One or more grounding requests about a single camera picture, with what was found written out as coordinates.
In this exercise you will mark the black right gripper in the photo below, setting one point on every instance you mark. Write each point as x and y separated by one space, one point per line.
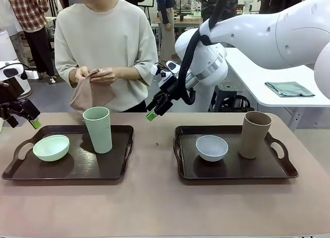
171 88

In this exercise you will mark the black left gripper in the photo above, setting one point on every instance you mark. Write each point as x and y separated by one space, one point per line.
15 104

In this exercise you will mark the green bowl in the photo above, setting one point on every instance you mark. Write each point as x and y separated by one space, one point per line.
51 148

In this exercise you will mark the tall green cup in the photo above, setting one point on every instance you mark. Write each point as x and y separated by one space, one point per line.
99 131

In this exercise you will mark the pink cloth mat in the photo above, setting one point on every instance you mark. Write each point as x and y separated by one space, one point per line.
95 95

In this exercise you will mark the pale blue bowl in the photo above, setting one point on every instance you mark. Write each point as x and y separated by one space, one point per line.
212 148

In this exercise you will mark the tall brown cup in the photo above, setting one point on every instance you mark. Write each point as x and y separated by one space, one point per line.
254 137

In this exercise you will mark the teal blue cloth mat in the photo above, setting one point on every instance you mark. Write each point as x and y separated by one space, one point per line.
290 89

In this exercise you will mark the person's left forearm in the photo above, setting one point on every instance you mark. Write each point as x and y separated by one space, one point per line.
127 73

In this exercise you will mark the person's right forearm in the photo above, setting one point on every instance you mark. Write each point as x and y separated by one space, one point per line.
72 77

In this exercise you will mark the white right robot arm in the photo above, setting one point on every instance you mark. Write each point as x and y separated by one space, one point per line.
257 39

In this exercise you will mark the dark brown serving tray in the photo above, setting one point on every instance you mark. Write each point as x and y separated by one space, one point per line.
85 166
257 167

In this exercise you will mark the person's left hand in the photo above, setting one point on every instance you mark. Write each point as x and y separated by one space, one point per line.
105 75

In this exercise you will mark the person's right hand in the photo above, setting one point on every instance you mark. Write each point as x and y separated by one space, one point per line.
82 73

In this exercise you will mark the bystander in blue top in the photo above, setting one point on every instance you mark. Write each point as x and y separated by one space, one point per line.
165 19

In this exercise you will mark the person in cream sweater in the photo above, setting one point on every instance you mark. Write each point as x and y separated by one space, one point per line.
108 34

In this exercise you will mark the white side table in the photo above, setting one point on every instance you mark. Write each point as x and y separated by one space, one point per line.
255 78

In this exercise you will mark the bystander in red plaid shirt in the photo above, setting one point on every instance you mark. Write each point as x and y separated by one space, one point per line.
31 14

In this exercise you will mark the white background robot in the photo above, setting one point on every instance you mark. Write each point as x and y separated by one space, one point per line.
248 1

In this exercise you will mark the bystander in dark coat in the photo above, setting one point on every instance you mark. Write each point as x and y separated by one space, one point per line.
278 1

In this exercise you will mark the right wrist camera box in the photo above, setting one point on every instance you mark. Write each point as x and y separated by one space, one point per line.
170 66

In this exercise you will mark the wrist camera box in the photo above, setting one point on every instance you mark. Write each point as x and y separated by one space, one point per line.
170 66
10 72

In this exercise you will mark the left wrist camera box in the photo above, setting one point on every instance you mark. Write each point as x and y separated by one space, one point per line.
10 72

